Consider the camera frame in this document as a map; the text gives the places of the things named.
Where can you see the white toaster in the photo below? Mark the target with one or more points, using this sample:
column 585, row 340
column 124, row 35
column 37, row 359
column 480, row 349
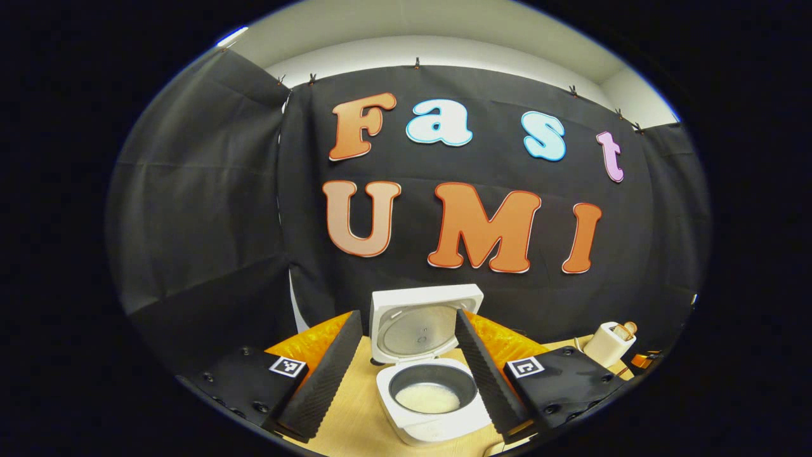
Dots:
column 602, row 346

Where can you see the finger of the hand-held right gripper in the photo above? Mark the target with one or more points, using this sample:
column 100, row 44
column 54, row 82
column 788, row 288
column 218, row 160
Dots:
column 642, row 360

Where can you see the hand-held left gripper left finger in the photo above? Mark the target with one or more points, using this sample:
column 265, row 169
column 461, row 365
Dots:
column 327, row 381

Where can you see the white rice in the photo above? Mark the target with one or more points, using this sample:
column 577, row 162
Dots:
column 428, row 398

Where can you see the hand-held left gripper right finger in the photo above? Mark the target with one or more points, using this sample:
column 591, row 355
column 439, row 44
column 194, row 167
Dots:
column 485, row 374

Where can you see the white rice cooker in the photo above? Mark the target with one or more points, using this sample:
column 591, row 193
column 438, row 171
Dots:
column 438, row 304

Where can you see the toast bread slice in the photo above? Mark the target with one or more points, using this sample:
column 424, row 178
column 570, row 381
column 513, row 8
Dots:
column 620, row 330
column 632, row 327

